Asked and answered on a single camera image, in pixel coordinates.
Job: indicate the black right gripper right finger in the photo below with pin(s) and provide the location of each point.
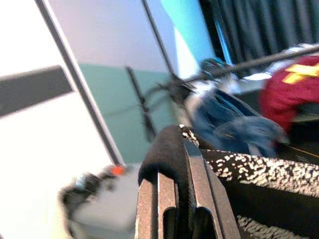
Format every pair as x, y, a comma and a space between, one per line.
211, 199

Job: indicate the blue denim shorts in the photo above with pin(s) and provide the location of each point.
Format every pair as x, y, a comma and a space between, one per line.
229, 117

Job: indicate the black metal clothes rack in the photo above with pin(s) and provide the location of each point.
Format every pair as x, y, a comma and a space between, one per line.
249, 64

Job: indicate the black printed t-shirt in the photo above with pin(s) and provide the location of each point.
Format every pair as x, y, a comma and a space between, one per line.
261, 199

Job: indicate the dark pleated curtain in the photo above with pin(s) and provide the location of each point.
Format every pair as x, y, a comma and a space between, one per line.
261, 25

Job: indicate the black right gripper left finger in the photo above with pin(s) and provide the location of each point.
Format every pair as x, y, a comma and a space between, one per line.
149, 206

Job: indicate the red cloth with yellow star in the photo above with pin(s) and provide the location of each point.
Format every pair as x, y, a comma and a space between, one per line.
281, 94

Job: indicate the orange and black tool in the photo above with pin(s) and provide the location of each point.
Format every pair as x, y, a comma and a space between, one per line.
117, 170

